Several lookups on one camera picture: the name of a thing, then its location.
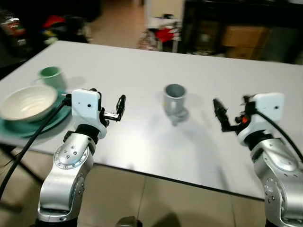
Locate green cup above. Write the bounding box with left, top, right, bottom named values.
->
left=38, top=66, right=67, bottom=92

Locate grey cup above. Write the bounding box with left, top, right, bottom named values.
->
left=163, top=84, right=190, bottom=126

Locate plain brown cardboard box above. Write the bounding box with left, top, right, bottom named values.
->
left=222, top=26, right=271, bottom=60

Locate white ribbed bowl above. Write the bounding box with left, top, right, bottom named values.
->
left=0, top=84, right=58, bottom=123

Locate teal plate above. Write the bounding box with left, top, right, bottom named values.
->
left=0, top=90, right=72, bottom=139

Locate red cloth item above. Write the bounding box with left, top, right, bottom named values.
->
left=43, top=15, right=67, bottom=30
left=155, top=27, right=177, bottom=44

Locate black cabinet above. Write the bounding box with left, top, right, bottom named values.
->
left=182, top=0, right=303, bottom=65

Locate white rack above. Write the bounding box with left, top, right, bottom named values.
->
left=146, top=14, right=184, bottom=52

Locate grey robot foot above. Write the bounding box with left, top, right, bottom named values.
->
left=116, top=217, right=139, bottom=227

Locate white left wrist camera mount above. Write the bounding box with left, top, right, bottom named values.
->
left=71, top=88, right=107, bottom=128

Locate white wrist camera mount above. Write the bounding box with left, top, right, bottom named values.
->
left=237, top=93, right=285, bottom=145
left=71, top=88, right=107, bottom=128

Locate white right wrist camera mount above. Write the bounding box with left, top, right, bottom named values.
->
left=237, top=93, right=285, bottom=145

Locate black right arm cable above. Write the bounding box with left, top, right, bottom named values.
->
left=247, top=108, right=303, bottom=164

